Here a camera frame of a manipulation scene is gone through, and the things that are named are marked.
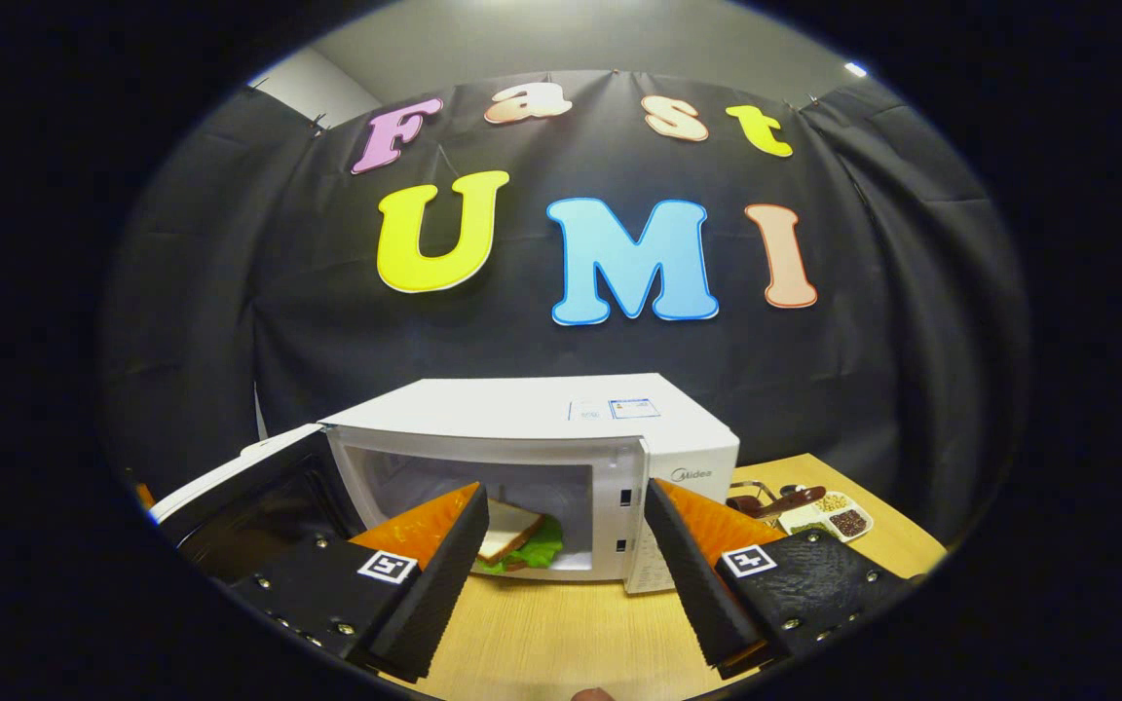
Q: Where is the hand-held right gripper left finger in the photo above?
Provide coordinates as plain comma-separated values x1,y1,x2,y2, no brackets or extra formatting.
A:
230,482,491,683

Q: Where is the white microwave oven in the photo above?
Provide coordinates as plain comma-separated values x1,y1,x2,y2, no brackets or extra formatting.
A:
150,373,741,597

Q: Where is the white divided dish of beans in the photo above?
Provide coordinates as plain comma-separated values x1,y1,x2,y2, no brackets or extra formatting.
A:
777,490,875,543

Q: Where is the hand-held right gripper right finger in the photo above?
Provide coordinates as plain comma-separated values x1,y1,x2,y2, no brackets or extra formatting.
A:
641,477,913,681

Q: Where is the sandwich with green lettuce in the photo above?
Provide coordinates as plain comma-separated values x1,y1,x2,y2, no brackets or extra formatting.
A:
471,499,565,575

